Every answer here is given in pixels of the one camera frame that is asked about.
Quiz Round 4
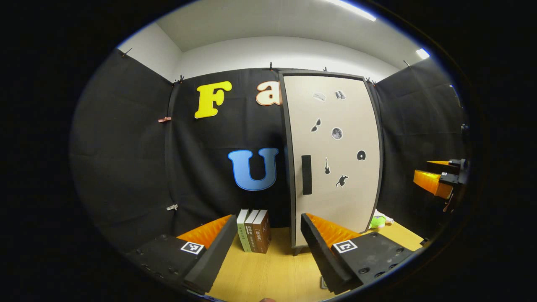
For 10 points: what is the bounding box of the green hardcover book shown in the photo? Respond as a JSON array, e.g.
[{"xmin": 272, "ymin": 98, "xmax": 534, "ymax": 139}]
[{"xmin": 237, "ymin": 208, "xmax": 252, "ymax": 253}]

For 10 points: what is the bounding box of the black backdrop cloth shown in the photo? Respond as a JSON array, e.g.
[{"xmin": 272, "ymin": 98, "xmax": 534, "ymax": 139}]
[{"xmin": 69, "ymin": 48, "xmax": 470, "ymax": 254}]

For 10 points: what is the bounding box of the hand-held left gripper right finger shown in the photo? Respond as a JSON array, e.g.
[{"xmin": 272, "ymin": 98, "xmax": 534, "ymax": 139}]
[{"xmin": 300, "ymin": 213, "xmax": 416, "ymax": 295}]

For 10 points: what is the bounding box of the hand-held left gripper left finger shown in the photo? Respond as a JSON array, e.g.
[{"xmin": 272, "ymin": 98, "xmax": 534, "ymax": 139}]
[{"xmin": 126, "ymin": 214, "xmax": 238, "ymax": 295}]

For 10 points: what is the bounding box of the dark brown book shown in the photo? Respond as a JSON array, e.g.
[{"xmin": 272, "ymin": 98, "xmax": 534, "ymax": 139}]
[{"xmin": 245, "ymin": 209, "xmax": 261, "ymax": 253}]

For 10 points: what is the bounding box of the long ceiling light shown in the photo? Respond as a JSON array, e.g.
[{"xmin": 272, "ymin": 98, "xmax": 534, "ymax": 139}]
[{"xmin": 322, "ymin": 0, "xmax": 377, "ymax": 22}]

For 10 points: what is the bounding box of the black cabinet door handle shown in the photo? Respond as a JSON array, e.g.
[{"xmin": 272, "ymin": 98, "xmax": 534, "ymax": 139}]
[{"xmin": 301, "ymin": 155, "xmax": 313, "ymax": 196}]

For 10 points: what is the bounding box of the reddish brown book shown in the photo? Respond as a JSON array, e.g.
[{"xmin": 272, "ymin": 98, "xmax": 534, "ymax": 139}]
[{"xmin": 253, "ymin": 210, "xmax": 272, "ymax": 254}]

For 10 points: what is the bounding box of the dark grey cabinet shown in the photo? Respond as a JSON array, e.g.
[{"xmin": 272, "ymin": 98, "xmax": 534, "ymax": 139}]
[{"xmin": 279, "ymin": 69, "xmax": 384, "ymax": 256}]

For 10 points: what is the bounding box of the green and white toy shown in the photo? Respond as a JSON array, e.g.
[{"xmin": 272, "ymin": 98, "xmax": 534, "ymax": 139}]
[{"xmin": 369, "ymin": 209, "xmax": 394, "ymax": 229}]

